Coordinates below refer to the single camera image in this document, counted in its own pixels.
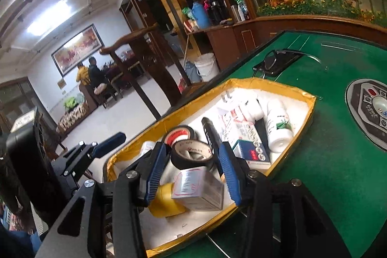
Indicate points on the small silver pink-label box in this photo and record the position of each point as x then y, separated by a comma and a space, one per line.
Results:
198, 190

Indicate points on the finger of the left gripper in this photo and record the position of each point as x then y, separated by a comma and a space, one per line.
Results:
77, 160

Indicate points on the white round bottle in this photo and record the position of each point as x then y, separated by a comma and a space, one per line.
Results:
278, 127

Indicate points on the mahjong table centre control panel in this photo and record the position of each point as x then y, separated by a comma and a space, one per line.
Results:
366, 101

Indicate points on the white plastic bucket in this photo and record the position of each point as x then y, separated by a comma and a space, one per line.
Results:
207, 67

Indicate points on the framed landscape painting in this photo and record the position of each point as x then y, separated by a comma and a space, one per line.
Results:
77, 49

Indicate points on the blue thermos jug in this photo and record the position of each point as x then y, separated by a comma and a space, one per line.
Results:
200, 16

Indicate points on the wooden counter cabinet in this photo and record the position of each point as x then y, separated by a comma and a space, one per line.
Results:
230, 43

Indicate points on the seated person dark jacket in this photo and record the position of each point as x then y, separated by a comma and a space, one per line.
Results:
98, 80

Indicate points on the wooden chair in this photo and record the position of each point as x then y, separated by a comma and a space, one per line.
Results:
153, 66

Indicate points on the black electrical tape roll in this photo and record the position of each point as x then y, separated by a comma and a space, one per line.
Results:
186, 154

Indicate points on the white barcode medicine box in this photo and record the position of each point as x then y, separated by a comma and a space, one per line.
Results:
237, 121

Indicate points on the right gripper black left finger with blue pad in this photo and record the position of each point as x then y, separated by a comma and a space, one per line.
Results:
80, 229

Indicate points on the brown tape roll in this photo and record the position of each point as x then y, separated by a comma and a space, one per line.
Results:
178, 133

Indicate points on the black smartphone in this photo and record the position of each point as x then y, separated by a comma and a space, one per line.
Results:
276, 61

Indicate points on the yellow-edged cardboard box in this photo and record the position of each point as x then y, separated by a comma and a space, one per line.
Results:
163, 235

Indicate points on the blue white cigarette box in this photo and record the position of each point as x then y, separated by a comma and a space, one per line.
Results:
252, 153

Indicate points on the black rod with silver ring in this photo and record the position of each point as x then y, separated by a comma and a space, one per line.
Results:
211, 134

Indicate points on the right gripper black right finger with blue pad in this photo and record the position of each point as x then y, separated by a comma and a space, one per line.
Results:
284, 219

